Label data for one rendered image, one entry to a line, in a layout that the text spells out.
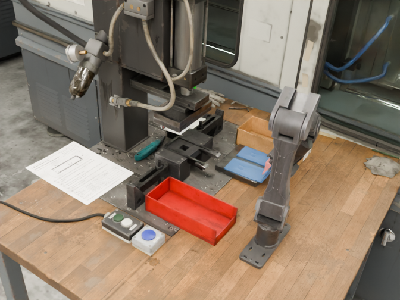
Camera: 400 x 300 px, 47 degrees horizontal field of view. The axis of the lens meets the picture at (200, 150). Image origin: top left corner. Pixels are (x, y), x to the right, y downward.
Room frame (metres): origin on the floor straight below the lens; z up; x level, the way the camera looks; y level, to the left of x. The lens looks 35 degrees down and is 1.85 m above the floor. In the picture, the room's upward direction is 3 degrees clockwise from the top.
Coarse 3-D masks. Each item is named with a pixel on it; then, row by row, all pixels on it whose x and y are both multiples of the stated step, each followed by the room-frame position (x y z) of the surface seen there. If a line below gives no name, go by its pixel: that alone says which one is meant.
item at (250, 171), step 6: (234, 162) 1.28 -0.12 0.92; (240, 162) 1.28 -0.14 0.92; (228, 168) 1.24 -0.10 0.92; (234, 168) 1.25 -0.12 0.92; (246, 168) 1.25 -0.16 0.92; (252, 168) 1.25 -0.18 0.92; (258, 168) 1.25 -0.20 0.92; (246, 174) 1.22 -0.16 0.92; (252, 174) 1.22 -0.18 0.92; (258, 174) 1.22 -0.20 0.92; (264, 174) 1.22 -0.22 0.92; (258, 180) 1.19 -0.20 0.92
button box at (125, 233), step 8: (16, 208) 1.01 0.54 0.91; (32, 216) 0.98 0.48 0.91; (88, 216) 0.99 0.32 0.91; (104, 216) 0.98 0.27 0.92; (112, 216) 0.97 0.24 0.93; (128, 216) 0.98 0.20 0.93; (104, 224) 0.95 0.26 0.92; (112, 224) 0.94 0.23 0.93; (120, 224) 0.94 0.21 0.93; (136, 224) 0.94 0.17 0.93; (112, 232) 0.93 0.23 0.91; (120, 232) 0.91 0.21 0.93; (128, 232) 0.91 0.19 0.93; (136, 232) 0.92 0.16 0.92; (128, 240) 0.90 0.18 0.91
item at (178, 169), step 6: (210, 144) 1.33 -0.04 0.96; (192, 156) 1.23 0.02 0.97; (198, 156) 1.29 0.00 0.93; (204, 156) 1.30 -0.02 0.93; (210, 156) 1.33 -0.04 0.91; (156, 162) 1.22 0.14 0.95; (168, 162) 1.19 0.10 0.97; (186, 162) 1.20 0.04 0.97; (168, 168) 1.19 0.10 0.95; (174, 168) 1.18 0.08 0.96; (180, 168) 1.18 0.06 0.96; (186, 168) 1.21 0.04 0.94; (168, 174) 1.19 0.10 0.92; (174, 174) 1.18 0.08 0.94; (180, 174) 1.18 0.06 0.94; (186, 174) 1.21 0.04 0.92; (180, 180) 1.18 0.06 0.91
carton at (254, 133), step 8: (248, 120) 1.50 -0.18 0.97; (256, 120) 1.52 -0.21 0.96; (264, 120) 1.50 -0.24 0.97; (240, 128) 1.45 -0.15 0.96; (248, 128) 1.50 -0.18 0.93; (256, 128) 1.52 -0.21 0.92; (264, 128) 1.50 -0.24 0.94; (240, 136) 1.42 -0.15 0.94; (248, 136) 1.41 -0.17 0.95; (256, 136) 1.39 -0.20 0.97; (264, 136) 1.49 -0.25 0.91; (248, 144) 1.40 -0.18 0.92; (256, 144) 1.39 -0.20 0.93; (264, 144) 1.37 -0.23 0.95; (272, 144) 1.36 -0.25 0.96; (264, 152) 1.37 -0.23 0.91
